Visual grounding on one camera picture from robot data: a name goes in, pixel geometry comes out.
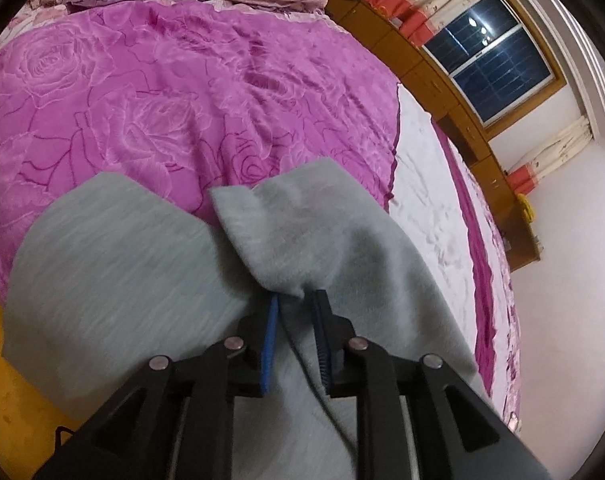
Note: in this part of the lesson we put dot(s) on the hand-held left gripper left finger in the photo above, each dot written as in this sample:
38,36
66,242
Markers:
268,345

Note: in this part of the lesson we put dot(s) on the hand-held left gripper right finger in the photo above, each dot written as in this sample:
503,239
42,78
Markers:
322,345

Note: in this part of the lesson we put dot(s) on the long wooden cabinet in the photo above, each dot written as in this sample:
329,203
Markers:
432,85

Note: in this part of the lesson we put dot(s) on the white and magenta striped blanket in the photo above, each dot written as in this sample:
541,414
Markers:
422,185

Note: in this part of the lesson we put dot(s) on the pink rose-pattern blanket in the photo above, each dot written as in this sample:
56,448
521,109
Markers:
132,85

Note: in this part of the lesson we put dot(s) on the grey pants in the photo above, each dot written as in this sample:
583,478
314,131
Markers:
132,270

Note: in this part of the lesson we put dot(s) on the window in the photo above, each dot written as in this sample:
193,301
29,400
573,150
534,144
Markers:
487,60

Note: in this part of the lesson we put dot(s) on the purple ruffled pillow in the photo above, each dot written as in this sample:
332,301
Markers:
132,0

